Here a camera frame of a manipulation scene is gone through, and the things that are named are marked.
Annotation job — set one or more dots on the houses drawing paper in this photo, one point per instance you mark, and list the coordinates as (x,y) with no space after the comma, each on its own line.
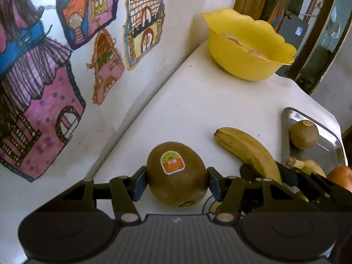
(63,93)

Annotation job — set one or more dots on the orange-red apple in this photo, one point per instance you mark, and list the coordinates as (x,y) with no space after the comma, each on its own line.
(341,177)

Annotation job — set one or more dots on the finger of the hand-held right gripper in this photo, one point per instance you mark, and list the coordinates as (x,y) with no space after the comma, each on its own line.
(249,172)
(290,176)

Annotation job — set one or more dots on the yellow plastic bowl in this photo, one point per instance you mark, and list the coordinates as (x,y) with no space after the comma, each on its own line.
(247,68)

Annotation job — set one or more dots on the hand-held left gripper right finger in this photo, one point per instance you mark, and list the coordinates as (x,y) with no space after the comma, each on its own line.
(214,184)

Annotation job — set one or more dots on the long yellow banana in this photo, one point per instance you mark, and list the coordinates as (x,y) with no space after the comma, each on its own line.
(310,166)

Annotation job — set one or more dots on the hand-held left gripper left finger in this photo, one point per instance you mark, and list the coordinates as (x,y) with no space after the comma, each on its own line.
(140,183)

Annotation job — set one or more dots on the brown framed glass door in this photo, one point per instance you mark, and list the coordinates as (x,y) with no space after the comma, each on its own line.
(334,19)

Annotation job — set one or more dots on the figure door poster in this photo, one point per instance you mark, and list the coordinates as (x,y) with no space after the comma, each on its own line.
(277,13)

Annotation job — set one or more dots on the curved yellow banana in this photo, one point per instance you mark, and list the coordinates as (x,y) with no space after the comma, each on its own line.
(247,148)

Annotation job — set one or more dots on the metal tray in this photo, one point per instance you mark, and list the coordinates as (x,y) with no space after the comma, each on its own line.
(327,143)

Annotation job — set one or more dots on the white printed tablecloth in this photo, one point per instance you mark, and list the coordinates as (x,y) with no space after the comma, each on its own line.
(206,101)

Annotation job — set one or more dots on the brown kiwi with sticker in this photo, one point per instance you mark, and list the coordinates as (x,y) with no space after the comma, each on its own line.
(304,136)
(176,187)

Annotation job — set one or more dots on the grey appliance with label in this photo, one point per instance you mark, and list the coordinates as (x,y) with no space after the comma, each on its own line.
(293,26)

